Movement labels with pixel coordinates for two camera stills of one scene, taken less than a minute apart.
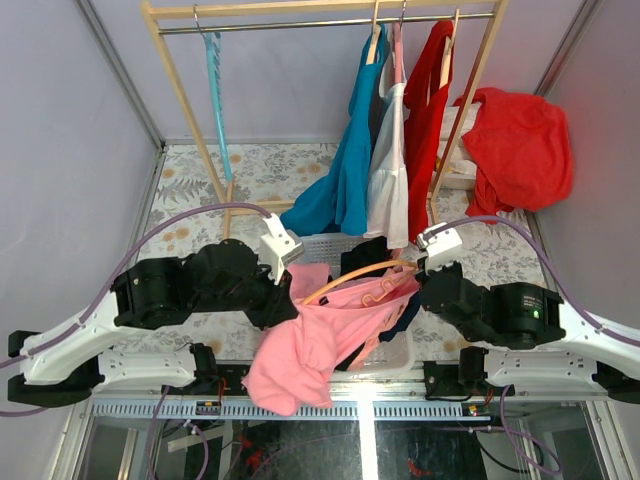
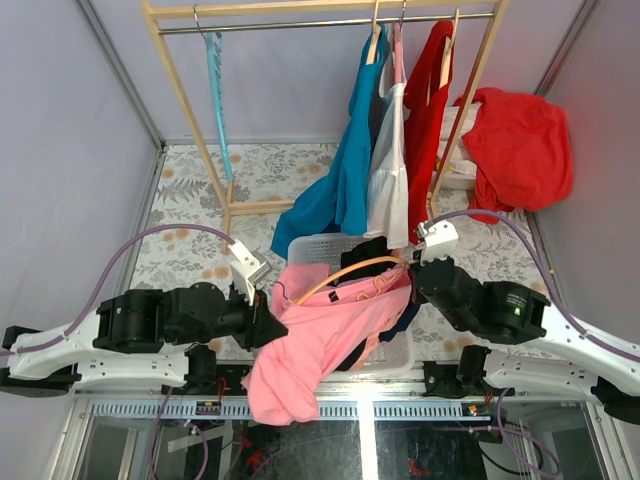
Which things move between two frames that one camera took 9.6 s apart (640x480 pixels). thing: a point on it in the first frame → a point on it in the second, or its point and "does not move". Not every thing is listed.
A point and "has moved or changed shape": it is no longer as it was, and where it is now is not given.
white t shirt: (387, 206) does not move
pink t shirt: (306, 345) has moved or changed shape
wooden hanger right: (445, 73) does not move
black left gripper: (285, 310) → (264, 326)
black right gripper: (454, 267) does not move
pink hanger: (398, 44) does not move
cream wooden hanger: (376, 34) does not move
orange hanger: (353, 272) → (358, 263)
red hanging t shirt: (425, 94) does not move
